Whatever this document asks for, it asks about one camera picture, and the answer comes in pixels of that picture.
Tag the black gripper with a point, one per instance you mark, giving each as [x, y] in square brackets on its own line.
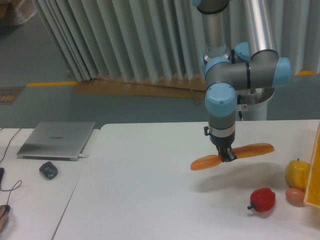
[222, 139]

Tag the orange toy baguette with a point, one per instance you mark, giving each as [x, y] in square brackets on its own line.
[247, 151]

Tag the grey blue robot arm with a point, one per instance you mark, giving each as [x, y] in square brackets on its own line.
[249, 66]

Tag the person's hand on mouse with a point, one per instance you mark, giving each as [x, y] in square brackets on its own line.
[4, 212]

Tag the red toy bell pepper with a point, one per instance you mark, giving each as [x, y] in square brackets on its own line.
[262, 200]

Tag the yellow toy bell pepper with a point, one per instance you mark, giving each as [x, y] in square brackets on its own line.
[297, 174]

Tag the brown cardboard sheet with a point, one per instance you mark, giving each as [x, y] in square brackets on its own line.
[177, 87]

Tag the brown toy egg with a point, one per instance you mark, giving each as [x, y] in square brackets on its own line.
[295, 196]

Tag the yellow wooden box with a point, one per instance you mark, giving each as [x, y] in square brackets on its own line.
[312, 193]

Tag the white usb plug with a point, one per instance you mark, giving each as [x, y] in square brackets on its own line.
[82, 156]

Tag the grey folding screen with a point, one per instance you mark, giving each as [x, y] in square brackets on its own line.
[150, 39]

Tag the silver closed laptop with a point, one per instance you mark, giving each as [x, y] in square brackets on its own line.
[57, 140]

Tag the black cable plug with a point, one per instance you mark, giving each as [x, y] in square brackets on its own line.
[2, 170]

